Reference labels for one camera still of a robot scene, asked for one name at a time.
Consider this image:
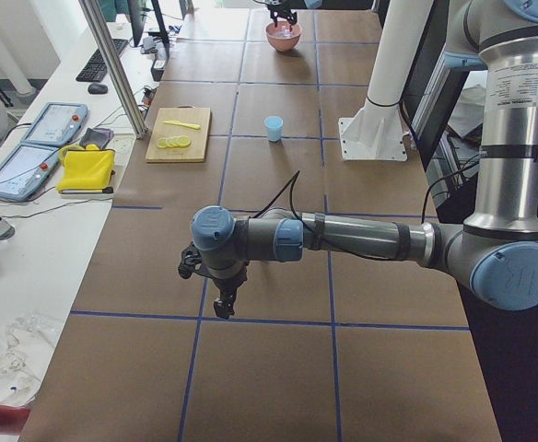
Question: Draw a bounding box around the light blue plastic cup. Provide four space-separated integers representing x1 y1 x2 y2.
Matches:
263 115 284 143

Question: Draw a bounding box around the black computer mouse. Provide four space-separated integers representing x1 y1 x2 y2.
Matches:
88 83 109 95

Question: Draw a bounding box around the aluminium frame post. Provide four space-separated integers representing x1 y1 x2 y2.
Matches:
79 0 147 139

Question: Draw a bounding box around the lower teach pendant tablet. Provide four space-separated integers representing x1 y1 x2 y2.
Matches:
0 142 59 202

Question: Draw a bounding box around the yellow plastic knife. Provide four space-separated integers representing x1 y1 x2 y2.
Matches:
163 120 202 130

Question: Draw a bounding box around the upper teach pendant tablet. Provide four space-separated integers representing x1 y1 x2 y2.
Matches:
23 102 88 147

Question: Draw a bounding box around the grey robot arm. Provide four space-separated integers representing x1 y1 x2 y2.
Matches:
178 1 538 319

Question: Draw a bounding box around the teach pendant tablet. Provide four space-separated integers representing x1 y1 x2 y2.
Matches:
0 142 59 202
23 102 88 147

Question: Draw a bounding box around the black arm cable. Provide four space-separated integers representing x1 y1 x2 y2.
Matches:
250 169 482 262

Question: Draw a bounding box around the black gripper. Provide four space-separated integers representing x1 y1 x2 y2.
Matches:
263 0 298 27
179 243 248 320

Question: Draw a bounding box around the pink bowl of ice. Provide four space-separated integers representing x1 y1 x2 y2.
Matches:
265 20 302 52

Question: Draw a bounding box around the bamboo cutting board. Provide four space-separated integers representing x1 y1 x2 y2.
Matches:
145 107 211 163

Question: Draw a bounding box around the yellow cloth bag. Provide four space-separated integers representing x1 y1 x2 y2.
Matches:
55 144 115 194

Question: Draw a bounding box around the black keyboard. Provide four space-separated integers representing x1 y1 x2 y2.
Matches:
76 39 129 83

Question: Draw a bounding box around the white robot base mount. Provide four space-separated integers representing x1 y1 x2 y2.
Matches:
338 0 434 161

